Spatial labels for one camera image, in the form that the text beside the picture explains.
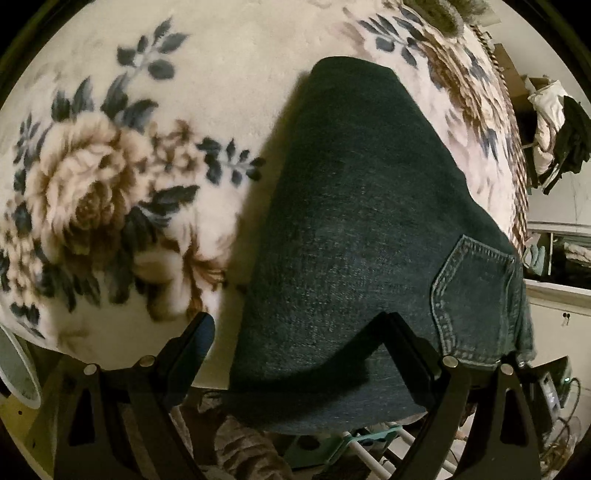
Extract teal and white rack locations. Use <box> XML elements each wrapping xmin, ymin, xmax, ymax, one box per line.
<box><xmin>284</xmin><ymin>422</ymin><xmax>444</xmax><ymax>480</ymax></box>

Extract white open shelf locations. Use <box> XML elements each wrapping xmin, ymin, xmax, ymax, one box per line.
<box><xmin>522</xmin><ymin>222</ymin><xmax>591</xmax><ymax>324</ymax></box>

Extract pile of light clothes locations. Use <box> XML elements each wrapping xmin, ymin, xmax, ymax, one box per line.
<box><xmin>526</xmin><ymin>79</ymin><xmax>568</xmax><ymax>176</ymax></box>

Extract dark blue denim pants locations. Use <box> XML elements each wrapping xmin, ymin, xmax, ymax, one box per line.
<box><xmin>228</xmin><ymin>56</ymin><xmax>539</xmax><ymax>437</ymax></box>

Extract grey folded fleece garment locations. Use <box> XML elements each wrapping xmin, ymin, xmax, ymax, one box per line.
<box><xmin>402</xmin><ymin>0</ymin><xmax>492</xmax><ymax>35</ymax></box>

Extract floral fleece blanket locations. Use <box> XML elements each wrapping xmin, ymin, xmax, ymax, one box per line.
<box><xmin>0</xmin><ymin>0</ymin><xmax>529</xmax><ymax>388</ymax></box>

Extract brown checkered bed sheet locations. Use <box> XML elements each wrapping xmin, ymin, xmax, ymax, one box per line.
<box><xmin>471</xmin><ymin>23</ymin><xmax>532</xmax><ymax>259</ymax></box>

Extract coiled cable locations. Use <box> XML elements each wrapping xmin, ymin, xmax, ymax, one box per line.
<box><xmin>540</xmin><ymin>378</ymin><xmax>585</xmax><ymax>472</ymax></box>

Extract person's fleece-clad legs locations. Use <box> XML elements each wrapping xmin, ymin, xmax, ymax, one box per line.
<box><xmin>185</xmin><ymin>392</ymin><xmax>296</xmax><ymax>480</ymax></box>

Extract yellow box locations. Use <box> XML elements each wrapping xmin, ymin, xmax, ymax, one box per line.
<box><xmin>18</xmin><ymin>364</ymin><xmax>68</xmax><ymax>462</ymax></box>

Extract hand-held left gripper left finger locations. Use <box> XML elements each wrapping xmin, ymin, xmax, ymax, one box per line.
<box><xmin>53</xmin><ymin>311</ymin><xmax>216</xmax><ymax>480</ymax></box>

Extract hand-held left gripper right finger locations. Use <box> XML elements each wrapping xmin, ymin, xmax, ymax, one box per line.
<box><xmin>365</xmin><ymin>311</ymin><xmax>542</xmax><ymax>480</ymax></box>

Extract teal slippers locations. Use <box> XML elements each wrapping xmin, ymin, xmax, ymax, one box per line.
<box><xmin>526</xmin><ymin>244</ymin><xmax>548</xmax><ymax>278</ymax></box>

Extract white trash bin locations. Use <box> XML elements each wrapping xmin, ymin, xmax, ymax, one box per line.
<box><xmin>0</xmin><ymin>323</ymin><xmax>42</xmax><ymax>409</ymax></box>

